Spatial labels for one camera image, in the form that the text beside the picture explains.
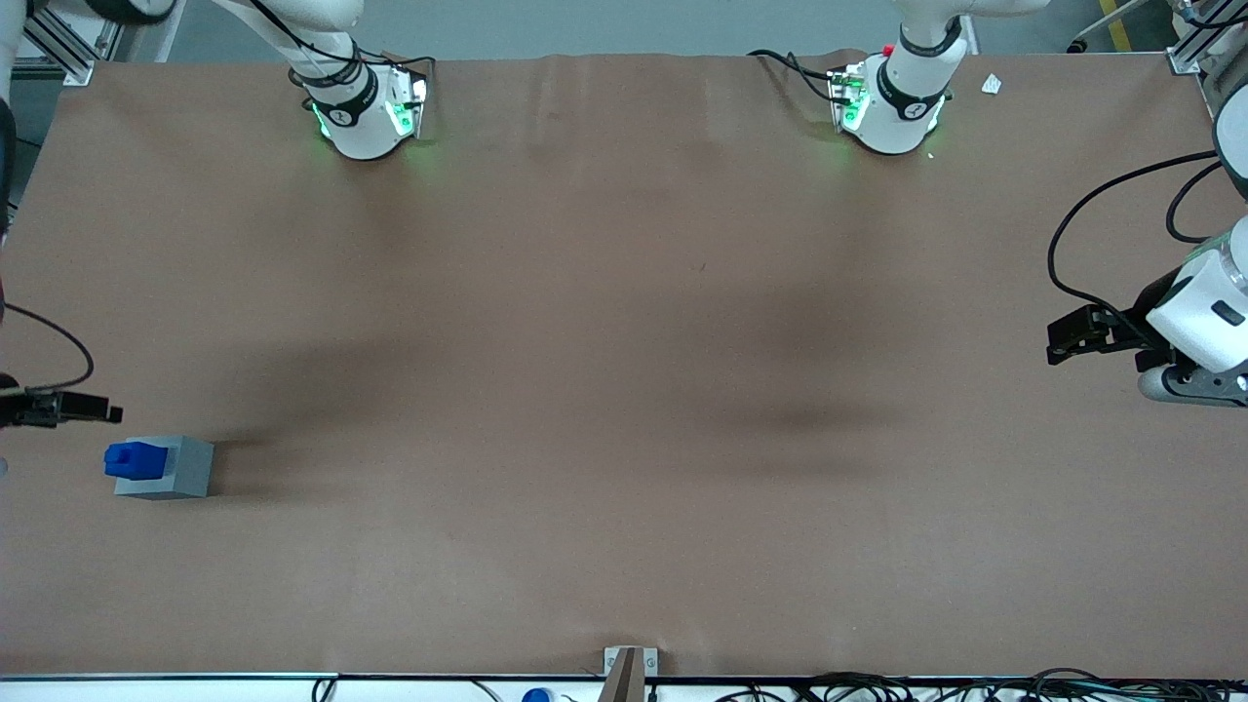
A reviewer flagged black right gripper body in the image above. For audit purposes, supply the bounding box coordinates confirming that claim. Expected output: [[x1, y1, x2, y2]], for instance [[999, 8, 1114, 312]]
[[0, 374, 42, 430]]

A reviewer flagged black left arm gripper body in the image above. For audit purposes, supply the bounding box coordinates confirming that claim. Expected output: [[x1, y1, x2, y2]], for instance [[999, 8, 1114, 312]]
[[1107, 263, 1196, 371]]

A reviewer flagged blue plastic block part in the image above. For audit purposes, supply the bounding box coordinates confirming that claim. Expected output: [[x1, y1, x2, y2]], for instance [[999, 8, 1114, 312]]
[[104, 441, 170, 481]]

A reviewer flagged gray square socket base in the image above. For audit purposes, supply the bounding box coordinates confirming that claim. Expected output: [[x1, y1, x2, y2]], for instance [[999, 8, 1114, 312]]
[[114, 435, 215, 500]]

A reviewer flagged brown table mat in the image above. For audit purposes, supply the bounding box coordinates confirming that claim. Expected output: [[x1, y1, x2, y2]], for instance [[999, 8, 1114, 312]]
[[0, 49, 1248, 680]]

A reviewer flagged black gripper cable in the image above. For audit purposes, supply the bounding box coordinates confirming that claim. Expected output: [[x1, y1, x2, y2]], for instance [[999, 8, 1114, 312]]
[[0, 302, 96, 395]]

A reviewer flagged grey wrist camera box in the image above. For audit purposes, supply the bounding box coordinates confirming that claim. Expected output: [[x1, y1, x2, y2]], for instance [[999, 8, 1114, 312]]
[[1137, 361, 1248, 408]]

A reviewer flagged long black looping cable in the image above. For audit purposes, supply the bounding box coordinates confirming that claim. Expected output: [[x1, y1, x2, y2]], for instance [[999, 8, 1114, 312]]
[[1047, 150, 1222, 328]]

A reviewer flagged short black looping cable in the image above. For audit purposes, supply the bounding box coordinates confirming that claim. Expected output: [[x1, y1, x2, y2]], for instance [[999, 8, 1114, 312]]
[[1165, 159, 1226, 245]]

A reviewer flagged aluminium frame profile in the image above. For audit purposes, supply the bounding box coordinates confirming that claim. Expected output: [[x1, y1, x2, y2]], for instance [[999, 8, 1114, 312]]
[[18, 0, 123, 88], [1166, 0, 1231, 75]]

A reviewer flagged black tangled cable bundle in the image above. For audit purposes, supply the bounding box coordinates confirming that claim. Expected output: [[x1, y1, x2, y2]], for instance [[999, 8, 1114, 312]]
[[717, 668, 1248, 702]]

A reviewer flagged black arm base cable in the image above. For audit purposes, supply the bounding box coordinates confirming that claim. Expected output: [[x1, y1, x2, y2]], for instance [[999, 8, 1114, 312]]
[[249, 0, 437, 91], [747, 48, 841, 104]]

